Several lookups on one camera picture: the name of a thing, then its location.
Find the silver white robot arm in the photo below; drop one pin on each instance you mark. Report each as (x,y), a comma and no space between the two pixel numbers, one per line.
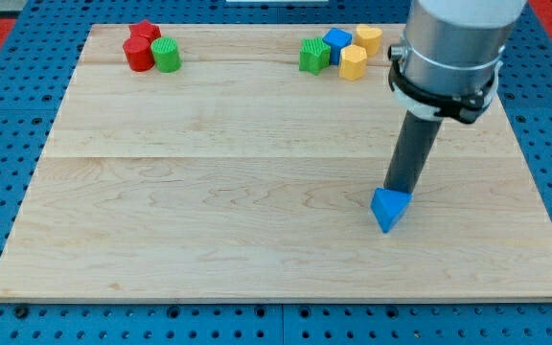
(451,47)

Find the yellow heart block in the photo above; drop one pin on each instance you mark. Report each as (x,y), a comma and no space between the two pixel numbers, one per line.
(369,38)

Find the light wooden board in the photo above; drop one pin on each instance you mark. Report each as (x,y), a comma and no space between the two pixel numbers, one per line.
(241,179)

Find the blue triangle block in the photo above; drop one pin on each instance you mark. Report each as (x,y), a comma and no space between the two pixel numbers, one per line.
(388,207)

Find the green star block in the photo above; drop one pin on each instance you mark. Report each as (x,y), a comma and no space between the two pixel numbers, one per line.
(314,55)

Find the yellow hexagon block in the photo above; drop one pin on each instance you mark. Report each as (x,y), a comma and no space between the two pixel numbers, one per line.
(352,65)

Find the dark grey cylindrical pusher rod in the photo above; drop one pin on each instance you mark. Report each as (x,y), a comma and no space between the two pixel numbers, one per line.
(413,146)

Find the blue cube block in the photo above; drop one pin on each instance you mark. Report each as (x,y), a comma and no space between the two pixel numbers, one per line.
(337,39)

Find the green cylinder block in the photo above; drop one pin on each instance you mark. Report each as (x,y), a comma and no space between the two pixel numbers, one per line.
(165,54)

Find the red cylinder block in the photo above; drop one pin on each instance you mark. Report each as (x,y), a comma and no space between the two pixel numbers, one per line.
(138,53)

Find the red star block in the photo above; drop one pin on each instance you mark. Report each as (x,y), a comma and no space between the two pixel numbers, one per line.
(145,29)

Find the black white wrist clamp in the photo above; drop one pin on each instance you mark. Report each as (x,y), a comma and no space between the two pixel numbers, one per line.
(432,107)

